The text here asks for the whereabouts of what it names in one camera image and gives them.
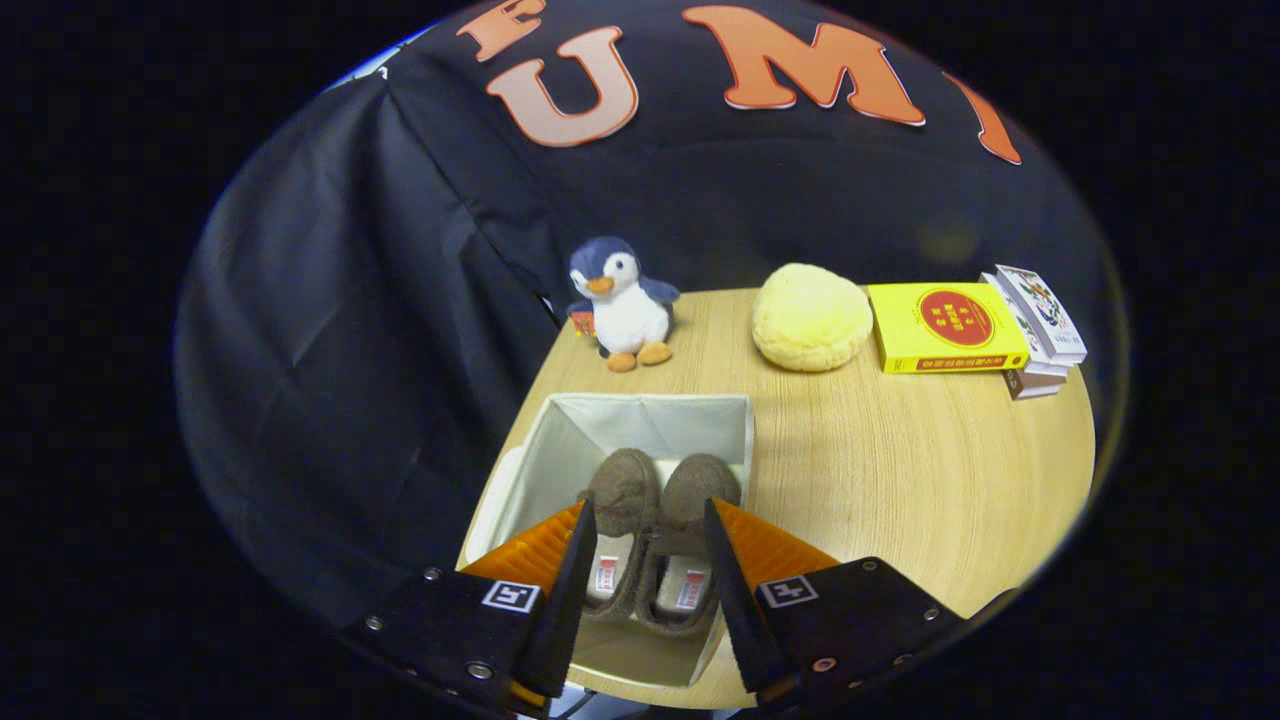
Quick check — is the yellow round plush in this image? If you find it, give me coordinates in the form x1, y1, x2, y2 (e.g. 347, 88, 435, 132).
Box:
752, 262, 874, 373

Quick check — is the penguin plush toy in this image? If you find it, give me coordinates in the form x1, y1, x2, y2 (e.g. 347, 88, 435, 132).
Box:
566, 236, 681, 373

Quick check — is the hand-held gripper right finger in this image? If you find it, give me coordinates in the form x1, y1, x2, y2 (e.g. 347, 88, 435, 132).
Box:
703, 497, 969, 709

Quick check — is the dark red book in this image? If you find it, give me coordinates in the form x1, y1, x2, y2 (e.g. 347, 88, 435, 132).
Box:
1003, 367, 1064, 401

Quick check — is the yellow book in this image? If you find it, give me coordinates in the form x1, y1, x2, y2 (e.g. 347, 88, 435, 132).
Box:
866, 282, 1031, 375

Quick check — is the beige fabric storage box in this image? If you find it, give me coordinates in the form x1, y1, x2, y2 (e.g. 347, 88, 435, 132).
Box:
460, 392, 756, 691

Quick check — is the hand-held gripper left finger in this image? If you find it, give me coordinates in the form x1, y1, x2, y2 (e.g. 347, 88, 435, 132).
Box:
343, 497, 599, 715

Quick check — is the brown fuzzy shoe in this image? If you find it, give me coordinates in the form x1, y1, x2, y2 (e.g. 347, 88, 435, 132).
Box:
578, 448, 663, 623
640, 453, 743, 641

